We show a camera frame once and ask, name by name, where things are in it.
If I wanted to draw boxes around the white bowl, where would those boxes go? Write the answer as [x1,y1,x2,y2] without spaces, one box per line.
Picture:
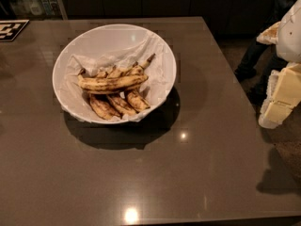
[52,24,178,125]

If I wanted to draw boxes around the black white fiducial marker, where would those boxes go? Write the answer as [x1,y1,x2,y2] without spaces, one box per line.
[0,20,29,42]

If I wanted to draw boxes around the right spotted banana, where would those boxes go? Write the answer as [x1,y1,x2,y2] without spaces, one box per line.
[125,54,155,112]

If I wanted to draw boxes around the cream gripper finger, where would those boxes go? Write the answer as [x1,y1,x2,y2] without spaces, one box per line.
[258,62,301,129]
[256,22,280,45]

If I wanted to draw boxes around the left spotted banana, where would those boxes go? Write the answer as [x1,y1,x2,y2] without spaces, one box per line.
[89,94,120,121]

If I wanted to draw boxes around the middle spotted banana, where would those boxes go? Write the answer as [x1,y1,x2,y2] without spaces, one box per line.
[106,94,136,116]

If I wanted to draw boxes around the white paper liner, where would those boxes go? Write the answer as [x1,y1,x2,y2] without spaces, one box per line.
[58,30,174,123]

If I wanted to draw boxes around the spotted ripe banana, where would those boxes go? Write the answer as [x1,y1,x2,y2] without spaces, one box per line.
[78,74,149,91]

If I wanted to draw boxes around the plastic bottles on shelf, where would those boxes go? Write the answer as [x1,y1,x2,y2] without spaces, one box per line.
[8,0,61,17]

